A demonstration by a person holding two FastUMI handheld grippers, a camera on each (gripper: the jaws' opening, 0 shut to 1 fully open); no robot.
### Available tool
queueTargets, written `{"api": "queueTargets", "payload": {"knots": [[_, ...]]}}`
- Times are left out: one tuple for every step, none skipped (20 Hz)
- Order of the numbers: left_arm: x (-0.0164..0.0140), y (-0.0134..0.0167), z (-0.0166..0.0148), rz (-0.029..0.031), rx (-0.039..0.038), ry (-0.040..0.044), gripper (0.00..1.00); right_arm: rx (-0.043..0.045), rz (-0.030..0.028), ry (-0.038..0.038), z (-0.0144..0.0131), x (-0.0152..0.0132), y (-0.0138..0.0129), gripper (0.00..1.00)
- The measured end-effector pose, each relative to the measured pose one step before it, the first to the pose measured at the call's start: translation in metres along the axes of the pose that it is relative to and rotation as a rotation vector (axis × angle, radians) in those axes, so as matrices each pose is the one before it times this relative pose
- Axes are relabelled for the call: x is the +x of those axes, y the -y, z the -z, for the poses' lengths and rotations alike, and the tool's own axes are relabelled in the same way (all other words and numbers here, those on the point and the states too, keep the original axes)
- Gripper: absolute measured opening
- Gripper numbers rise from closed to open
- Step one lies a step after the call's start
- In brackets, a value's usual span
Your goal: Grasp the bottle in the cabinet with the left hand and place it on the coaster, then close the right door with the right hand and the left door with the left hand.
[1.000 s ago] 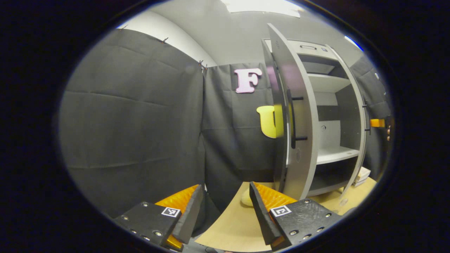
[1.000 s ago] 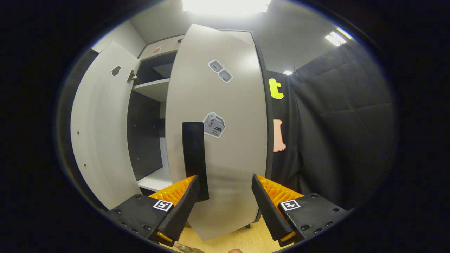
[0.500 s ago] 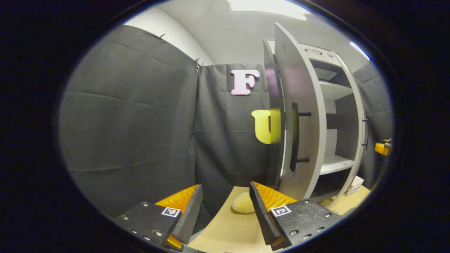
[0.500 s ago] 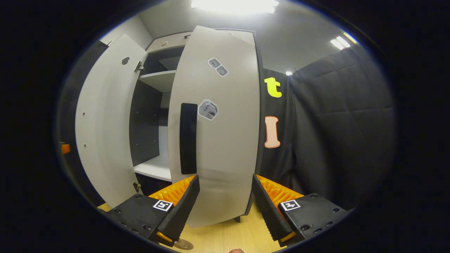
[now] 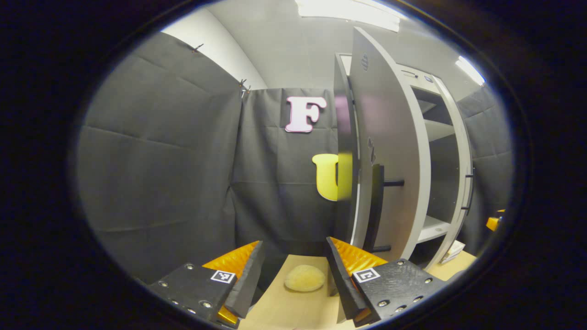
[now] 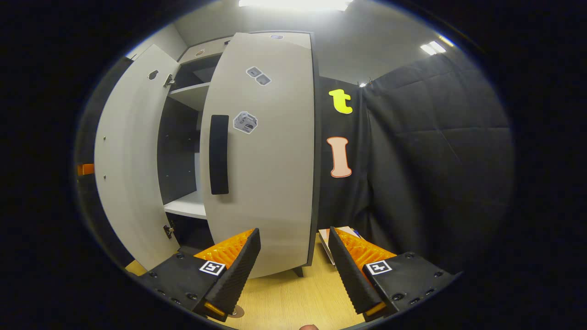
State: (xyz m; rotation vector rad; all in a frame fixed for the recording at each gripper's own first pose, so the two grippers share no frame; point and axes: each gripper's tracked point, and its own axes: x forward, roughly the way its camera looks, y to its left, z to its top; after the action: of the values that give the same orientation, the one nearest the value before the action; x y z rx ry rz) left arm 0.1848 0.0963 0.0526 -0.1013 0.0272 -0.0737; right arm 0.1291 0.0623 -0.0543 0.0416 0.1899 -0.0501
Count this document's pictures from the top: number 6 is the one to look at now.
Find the large ceiling light panel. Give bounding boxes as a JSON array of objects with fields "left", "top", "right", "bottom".
[{"left": 238, "top": 0, "right": 354, "bottom": 12}]

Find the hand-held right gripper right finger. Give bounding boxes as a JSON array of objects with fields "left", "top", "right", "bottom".
[{"left": 328, "top": 226, "right": 459, "bottom": 324}]

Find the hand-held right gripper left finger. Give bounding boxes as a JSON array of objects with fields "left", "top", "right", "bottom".
[{"left": 138, "top": 228, "right": 262, "bottom": 322}]

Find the grey cabinet drawer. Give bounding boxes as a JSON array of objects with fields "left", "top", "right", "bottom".
[{"left": 179, "top": 37, "right": 232, "bottom": 64}]

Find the white orange cover book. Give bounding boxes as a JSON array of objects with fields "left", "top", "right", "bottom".
[{"left": 319, "top": 225, "right": 363, "bottom": 266}]

